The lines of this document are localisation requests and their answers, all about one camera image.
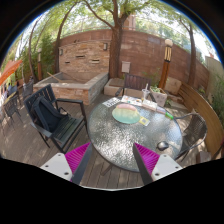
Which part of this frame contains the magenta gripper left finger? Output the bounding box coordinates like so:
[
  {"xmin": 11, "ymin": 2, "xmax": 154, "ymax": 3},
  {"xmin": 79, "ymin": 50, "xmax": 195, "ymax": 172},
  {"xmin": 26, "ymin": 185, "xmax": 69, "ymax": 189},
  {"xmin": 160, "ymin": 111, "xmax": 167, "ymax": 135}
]
[{"xmin": 41, "ymin": 143, "xmax": 92, "ymax": 185}]

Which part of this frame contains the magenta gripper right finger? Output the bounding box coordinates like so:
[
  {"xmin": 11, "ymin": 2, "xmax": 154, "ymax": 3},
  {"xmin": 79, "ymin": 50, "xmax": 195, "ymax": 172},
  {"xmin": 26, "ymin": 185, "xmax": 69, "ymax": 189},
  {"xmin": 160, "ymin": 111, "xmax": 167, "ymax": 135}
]
[{"xmin": 133, "ymin": 143, "xmax": 182, "ymax": 185}]

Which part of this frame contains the black computer mouse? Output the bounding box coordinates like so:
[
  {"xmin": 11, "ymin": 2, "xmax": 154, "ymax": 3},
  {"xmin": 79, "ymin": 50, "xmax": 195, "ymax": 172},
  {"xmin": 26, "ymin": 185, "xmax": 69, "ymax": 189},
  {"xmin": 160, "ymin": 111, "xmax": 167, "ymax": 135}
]
[{"xmin": 157, "ymin": 141, "xmax": 169, "ymax": 151}]

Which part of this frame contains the black patio armchair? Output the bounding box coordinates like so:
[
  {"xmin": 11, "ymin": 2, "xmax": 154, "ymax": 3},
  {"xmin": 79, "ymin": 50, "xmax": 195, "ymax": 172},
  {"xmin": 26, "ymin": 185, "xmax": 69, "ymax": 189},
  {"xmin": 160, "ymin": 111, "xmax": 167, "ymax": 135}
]
[{"xmin": 24, "ymin": 84, "xmax": 87, "ymax": 153}]

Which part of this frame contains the green marker pen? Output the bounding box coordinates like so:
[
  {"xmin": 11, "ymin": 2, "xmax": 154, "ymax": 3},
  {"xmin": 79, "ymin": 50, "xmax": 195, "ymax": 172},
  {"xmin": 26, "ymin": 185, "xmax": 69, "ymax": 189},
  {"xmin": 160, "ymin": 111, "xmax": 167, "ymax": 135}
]
[{"xmin": 165, "ymin": 112, "xmax": 174, "ymax": 120}]

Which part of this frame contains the round glass patio table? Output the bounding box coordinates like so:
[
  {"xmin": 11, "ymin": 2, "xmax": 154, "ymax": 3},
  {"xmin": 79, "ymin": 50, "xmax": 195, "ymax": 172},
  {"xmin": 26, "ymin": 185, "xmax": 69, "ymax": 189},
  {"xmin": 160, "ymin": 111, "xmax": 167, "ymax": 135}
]
[{"xmin": 88, "ymin": 103, "xmax": 182, "ymax": 172}]

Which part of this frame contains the wicker patio chair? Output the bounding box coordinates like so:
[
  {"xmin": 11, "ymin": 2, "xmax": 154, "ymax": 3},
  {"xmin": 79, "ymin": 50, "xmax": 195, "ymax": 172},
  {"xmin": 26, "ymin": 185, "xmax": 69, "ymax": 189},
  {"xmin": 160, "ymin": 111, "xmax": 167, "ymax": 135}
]
[{"xmin": 176, "ymin": 113, "xmax": 207, "ymax": 159}]

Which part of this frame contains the black backpack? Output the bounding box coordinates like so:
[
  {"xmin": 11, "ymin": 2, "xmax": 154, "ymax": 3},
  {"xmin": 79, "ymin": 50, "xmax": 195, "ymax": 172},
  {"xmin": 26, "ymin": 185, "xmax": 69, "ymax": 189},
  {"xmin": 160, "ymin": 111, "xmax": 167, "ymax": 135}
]
[{"xmin": 31, "ymin": 96, "xmax": 68, "ymax": 132}]

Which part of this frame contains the white box on table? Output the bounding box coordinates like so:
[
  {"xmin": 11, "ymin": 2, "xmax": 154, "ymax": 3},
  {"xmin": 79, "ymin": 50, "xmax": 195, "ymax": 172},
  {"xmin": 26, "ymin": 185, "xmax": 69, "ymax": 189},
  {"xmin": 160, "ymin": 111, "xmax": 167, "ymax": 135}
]
[{"xmin": 142, "ymin": 99, "xmax": 157, "ymax": 111}]

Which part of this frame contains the colourful book on table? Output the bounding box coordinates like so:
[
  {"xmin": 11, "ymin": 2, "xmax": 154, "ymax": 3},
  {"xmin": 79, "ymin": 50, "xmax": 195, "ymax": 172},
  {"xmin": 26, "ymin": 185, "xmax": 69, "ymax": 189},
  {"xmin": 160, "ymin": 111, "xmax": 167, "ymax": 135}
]
[{"xmin": 121, "ymin": 95, "xmax": 142, "ymax": 106}]

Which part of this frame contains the white planter pot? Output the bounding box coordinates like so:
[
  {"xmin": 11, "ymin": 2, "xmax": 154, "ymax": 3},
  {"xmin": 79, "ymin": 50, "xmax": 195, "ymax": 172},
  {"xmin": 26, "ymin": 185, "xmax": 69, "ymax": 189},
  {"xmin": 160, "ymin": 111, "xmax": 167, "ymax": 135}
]
[{"xmin": 150, "ymin": 87, "xmax": 167, "ymax": 107}]

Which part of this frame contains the plastic cup with straw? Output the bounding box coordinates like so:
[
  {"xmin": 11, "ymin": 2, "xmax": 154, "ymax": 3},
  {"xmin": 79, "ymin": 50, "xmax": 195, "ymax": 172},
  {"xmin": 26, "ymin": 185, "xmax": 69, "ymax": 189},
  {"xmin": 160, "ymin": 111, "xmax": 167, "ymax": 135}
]
[{"xmin": 141, "ymin": 83, "xmax": 149, "ymax": 101}]

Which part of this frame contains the curved wooden bench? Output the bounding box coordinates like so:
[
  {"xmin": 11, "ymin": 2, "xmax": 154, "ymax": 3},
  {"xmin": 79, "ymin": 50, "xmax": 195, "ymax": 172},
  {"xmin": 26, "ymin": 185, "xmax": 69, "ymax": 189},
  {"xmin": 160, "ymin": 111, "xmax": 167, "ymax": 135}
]
[{"xmin": 179, "ymin": 83, "xmax": 224, "ymax": 155}]

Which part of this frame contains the stone raised planter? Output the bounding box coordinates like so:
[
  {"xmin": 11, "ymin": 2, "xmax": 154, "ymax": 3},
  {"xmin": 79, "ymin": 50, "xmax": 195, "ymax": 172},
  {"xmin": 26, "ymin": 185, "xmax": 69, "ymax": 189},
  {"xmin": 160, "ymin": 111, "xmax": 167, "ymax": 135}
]
[{"xmin": 33, "ymin": 72, "xmax": 108, "ymax": 105}]

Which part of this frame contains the dark wooden chair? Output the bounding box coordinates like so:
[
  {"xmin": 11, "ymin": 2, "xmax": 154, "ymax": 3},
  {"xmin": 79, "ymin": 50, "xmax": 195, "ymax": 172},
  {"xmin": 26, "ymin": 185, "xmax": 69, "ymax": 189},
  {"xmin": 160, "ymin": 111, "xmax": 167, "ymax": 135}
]
[{"xmin": 115, "ymin": 73, "xmax": 151, "ymax": 98}]

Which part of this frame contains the orange patio umbrella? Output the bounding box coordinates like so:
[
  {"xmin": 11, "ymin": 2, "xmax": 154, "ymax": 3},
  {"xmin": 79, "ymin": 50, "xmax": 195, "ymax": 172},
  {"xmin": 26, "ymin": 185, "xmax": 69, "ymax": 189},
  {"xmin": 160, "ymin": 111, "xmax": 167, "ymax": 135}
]
[{"xmin": 0, "ymin": 60, "xmax": 22, "ymax": 85}]

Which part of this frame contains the large tree trunk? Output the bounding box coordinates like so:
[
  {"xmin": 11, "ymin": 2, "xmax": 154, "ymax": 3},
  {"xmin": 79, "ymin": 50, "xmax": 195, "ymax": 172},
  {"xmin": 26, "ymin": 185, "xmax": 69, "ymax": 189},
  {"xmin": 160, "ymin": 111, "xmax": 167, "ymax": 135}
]
[{"xmin": 79, "ymin": 0, "xmax": 158, "ymax": 80}]

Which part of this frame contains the bamboo lamp post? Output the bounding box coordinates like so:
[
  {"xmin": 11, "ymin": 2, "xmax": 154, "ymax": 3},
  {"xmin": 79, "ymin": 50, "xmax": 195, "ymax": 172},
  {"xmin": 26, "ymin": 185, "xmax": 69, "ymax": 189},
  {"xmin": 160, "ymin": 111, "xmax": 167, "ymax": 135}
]
[{"xmin": 158, "ymin": 39, "xmax": 173, "ymax": 89}]

